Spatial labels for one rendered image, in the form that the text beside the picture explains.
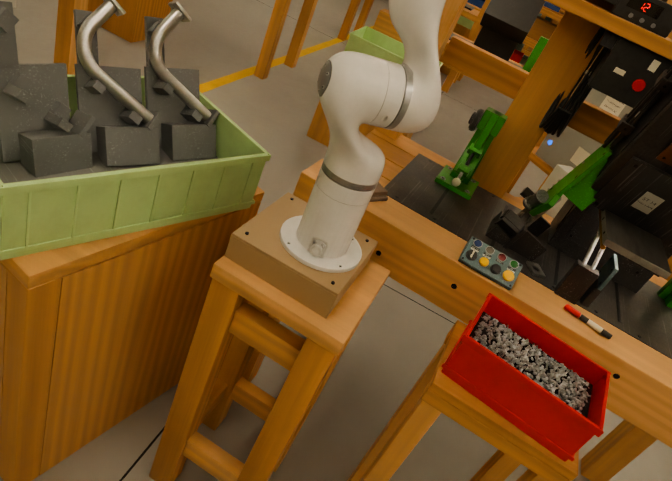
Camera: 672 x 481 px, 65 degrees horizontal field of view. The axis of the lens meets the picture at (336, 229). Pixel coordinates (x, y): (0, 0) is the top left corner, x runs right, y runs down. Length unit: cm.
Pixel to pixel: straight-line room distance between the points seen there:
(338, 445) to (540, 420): 97
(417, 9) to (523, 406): 81
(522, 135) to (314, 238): 100
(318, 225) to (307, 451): 106
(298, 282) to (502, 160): 105
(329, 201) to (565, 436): 67
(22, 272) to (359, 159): 67
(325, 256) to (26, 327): 62
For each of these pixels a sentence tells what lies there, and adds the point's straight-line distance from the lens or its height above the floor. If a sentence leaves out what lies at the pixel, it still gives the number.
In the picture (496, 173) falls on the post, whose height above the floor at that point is 95.
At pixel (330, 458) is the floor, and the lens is 199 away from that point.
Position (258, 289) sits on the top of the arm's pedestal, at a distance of 111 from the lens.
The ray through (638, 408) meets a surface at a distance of 159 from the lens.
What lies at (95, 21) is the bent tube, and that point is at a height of 113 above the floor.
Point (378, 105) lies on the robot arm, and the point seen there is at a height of 128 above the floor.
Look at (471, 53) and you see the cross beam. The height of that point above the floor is 125.
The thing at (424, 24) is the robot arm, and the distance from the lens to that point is 97.
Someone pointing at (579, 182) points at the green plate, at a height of 116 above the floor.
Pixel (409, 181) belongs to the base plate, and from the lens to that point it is 169.
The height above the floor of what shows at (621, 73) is 142.
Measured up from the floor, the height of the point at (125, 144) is 90.
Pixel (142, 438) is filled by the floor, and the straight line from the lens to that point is 186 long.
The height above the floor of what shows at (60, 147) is 90.
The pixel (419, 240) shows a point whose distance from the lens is 141.
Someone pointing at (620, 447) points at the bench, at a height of 23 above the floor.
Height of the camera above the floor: 158
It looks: 32 degrees down
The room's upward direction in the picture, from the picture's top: 25 degrees clockwise
